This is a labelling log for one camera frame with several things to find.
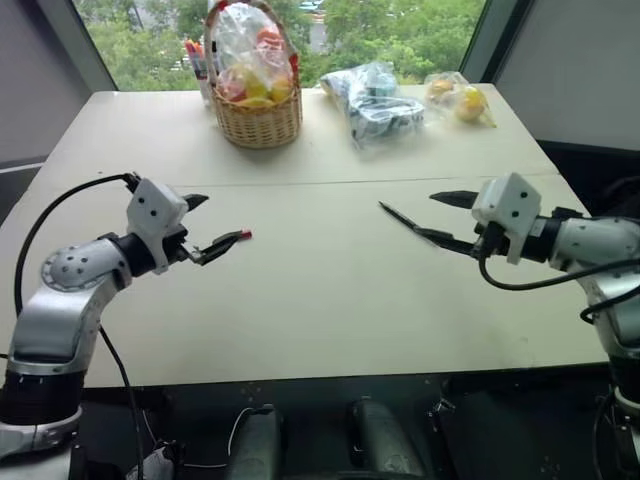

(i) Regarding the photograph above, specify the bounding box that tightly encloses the dark rounded grey shape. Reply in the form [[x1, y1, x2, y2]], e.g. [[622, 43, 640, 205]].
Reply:
[[226, 405, 284, 480], [348, 396, 427, 479]]

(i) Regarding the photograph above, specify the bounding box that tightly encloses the thin black hanging cable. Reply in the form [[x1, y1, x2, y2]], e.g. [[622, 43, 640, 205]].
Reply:
[[97, 323, 147, 480]]

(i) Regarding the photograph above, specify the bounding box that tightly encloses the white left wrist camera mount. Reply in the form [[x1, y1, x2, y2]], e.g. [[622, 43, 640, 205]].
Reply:
[[125, 177, 190, 275]]

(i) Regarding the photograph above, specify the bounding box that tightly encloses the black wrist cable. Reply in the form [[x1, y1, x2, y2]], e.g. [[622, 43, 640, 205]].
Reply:
[[477, 224, 640, 327], [13, 172, 142, 319]]

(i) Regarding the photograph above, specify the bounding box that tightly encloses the clear bag with two fruits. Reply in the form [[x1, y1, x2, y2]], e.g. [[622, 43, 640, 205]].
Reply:
[[424, 71, 499, 129]]

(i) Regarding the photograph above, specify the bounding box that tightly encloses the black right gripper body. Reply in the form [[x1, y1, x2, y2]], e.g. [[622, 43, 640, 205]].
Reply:
[[471, 221, 511, 261]]

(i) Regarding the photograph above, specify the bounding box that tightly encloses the clear bag of fruit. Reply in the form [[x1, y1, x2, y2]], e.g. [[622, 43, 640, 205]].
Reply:
[[215, 1, 302, 107]]

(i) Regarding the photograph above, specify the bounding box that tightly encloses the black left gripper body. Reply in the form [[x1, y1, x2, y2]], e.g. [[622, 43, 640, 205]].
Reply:
[[160, 224, 207, 266]]

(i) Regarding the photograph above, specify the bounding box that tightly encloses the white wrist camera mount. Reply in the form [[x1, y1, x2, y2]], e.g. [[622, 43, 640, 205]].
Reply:
[[470, 172, 543, 265], [125, 177, 190, 275]]

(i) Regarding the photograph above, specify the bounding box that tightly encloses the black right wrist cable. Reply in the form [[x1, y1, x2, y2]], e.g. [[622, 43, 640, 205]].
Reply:
[[477, 224, 640, 327]]

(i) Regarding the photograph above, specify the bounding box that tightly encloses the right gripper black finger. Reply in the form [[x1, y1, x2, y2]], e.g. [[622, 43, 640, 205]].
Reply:
[[416, 227, 477, 258], [429, 189, 478, 209]]

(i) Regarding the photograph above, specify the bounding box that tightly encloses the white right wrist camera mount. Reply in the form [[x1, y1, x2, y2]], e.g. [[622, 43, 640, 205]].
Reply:
[[470, 172, 543, 265]]

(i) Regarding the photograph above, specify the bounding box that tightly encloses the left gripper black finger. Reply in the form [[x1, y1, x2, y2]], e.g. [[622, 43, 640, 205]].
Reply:
[[180, 192, 211, 214], [196, 230, 243, 266]]

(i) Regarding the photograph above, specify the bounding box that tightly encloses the yellow lemon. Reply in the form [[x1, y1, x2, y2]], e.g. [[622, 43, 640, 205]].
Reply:
[[455, 85, 488, 124]]

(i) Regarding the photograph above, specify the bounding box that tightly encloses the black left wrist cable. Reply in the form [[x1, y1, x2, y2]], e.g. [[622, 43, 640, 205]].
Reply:
[[13, 172, 142, 319]]

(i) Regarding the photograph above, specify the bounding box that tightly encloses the clear bag with blue cloth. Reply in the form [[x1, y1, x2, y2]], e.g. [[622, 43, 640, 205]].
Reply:
[[319, 60, 428, 155]]

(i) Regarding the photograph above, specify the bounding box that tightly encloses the woven wicker basket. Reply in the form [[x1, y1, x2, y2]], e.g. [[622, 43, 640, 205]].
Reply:
[[202, 0, 304, 149]]

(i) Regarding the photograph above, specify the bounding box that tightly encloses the thin white wire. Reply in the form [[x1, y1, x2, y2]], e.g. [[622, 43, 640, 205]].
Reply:
[[225, 406, 271, 457]]

